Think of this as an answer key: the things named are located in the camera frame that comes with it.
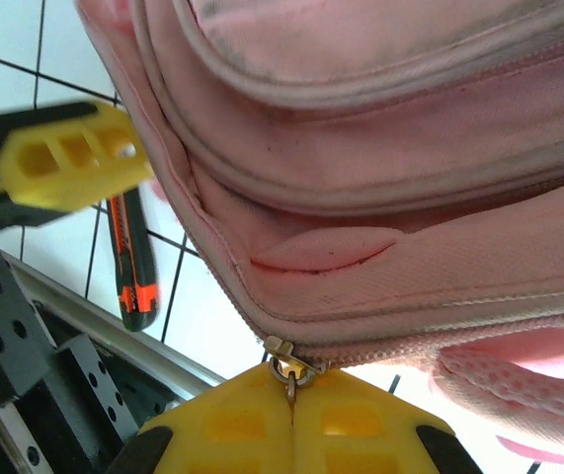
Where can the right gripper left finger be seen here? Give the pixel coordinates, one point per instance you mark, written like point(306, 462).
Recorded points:
point(232, 429)

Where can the aluminium front rail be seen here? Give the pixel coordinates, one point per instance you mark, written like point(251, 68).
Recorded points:
point(113, 326)

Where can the pink backpack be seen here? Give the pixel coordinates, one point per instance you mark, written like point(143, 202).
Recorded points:
point(360, 148)

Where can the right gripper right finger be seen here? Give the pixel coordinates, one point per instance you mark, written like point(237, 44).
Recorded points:
point(355, 429)

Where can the orange black utility knife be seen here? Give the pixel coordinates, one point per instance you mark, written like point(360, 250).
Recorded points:
point(133, 261)

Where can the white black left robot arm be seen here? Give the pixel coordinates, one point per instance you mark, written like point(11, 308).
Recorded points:
point(0, 316)

